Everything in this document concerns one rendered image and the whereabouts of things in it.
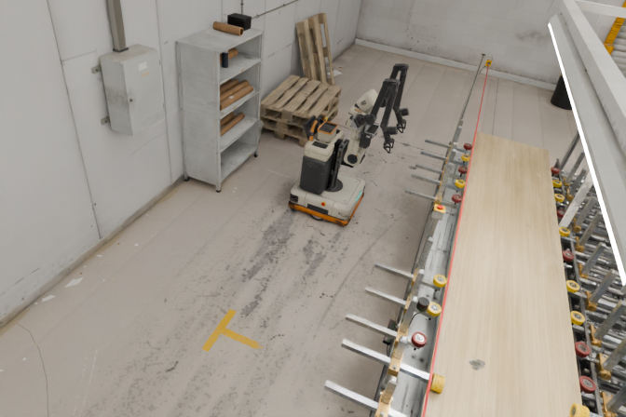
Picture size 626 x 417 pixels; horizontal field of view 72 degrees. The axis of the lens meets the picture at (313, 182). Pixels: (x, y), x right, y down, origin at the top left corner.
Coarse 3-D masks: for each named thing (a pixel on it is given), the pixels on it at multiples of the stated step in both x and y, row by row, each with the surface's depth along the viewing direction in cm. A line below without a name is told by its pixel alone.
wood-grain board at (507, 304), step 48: (480, 144) 435; (480, 192) 363; (528, 192) 371; (480, 240) 310; (528, 240) 316; (480, 288) 271; (528, 288) 276; (480, 336) 241; (528, 336) 244; (480, 384) 216; (528, 384) 219; (576, 384) 222
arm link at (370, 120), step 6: (384, 84) 353; (390, 84) 351; (384, 90) 357; (378, 96) 362; (384, 96) 360; (378, 102) 365; (378, 108) 367; (372, 114) 370; (366, 120) 374; (372, 120) 372
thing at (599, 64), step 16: (560, 0) 268; (576, 0) 265; (576, 16) 220; (624, 16) 260; (576, 32) 197; (592, 32) 193; (592, 48) 167; (592, 64) 154; (608, 64) 151; (592, 80) 148; (608, 80) 135; (624, 80) 137; (608, 96) 128; (624, 96) 124; (608, 112) 123; (624, 112) 114; (624, 128) 109; (624, 144) 106; (576, 208) 329; (560, 224) 342
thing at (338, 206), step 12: (348, 180) 467; (360, 180) 470; (300, 192) 440; (324, 192) 443; (336, 192) 446; (348, 192) 448; (360, 192) 456; (288, 204) 452; (300, 204) 445; (312, 204) 439; (324, 204) 432; (336, 204) 430; (348, 204) 431; (324, 216) 440; (336, 216) 435; (348, 216) 432
